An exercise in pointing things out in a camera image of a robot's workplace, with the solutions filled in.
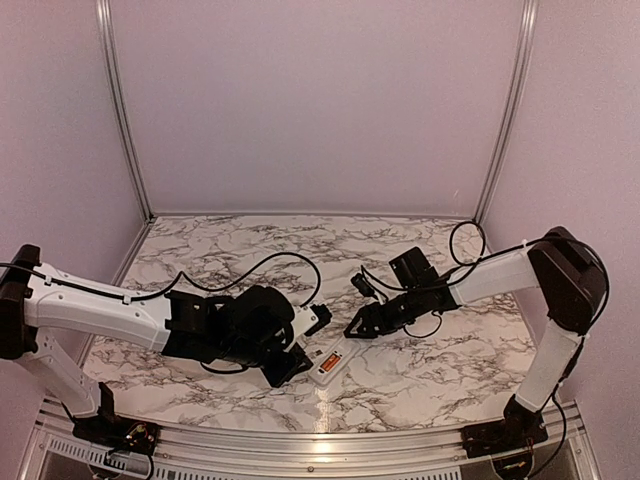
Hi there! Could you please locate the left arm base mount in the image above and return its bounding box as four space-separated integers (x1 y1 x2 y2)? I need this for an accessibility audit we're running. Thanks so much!
72 382 160 456

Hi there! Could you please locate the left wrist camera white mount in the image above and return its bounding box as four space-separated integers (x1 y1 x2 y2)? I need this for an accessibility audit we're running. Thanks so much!
291 304 333 342

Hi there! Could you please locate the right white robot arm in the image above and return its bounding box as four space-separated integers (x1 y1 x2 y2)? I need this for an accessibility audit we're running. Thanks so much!
344 226 610 448

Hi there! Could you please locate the aluminium frame post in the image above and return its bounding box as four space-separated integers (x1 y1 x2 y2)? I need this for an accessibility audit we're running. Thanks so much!
474 0 539 224
96 0 154 223

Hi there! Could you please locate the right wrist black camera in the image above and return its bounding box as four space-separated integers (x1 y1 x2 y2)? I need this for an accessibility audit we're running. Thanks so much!
351 273 388 304

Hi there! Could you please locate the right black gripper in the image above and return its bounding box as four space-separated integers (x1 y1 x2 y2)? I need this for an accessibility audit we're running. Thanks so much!
344 286 425 338

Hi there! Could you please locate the white remote control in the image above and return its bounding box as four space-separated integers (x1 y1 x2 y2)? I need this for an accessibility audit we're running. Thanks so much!
308 338 362 388

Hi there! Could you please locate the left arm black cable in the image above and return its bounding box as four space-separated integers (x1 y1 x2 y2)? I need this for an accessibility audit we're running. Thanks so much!
0 251 322 376

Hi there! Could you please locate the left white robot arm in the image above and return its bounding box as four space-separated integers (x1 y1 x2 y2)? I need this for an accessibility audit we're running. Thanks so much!
1 245 321 445

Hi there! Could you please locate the left aluminium frame post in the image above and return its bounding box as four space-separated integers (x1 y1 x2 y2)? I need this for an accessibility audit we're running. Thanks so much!
96 0 154 223

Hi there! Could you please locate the front aluminium rail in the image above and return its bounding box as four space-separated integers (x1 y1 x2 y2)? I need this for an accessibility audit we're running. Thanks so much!
17 398 603 479

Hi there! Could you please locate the right aluminium frame post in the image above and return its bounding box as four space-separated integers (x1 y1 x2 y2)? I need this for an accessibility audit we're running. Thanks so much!
474 0 539 224

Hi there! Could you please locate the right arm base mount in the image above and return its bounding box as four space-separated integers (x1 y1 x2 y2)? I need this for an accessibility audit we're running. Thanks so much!
461 395 548 458

